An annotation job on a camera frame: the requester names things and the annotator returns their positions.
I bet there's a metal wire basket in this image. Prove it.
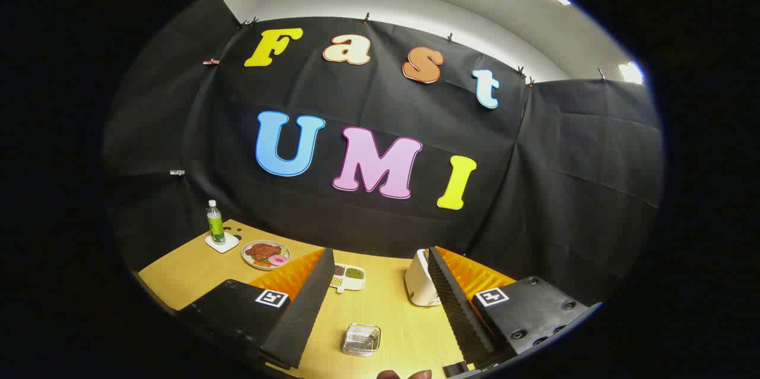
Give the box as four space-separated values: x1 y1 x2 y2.
342 323 382 358

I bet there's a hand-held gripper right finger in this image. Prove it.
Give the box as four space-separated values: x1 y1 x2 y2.
426 245 603 371

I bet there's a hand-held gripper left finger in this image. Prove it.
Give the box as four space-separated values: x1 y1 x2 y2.
178 247 336 371

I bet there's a plate of steak and vegetables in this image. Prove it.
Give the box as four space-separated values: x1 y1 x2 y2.
241 240 292 271

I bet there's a white square coaster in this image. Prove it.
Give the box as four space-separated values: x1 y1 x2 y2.
205 232 240 254

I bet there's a green label plastic bottle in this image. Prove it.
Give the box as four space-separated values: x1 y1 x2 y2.
206 200 226 245

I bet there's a white toaster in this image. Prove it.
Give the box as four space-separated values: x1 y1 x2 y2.
404 248 441 307

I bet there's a white divided dish of beans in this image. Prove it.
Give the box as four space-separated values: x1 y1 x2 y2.
328 263 366 293

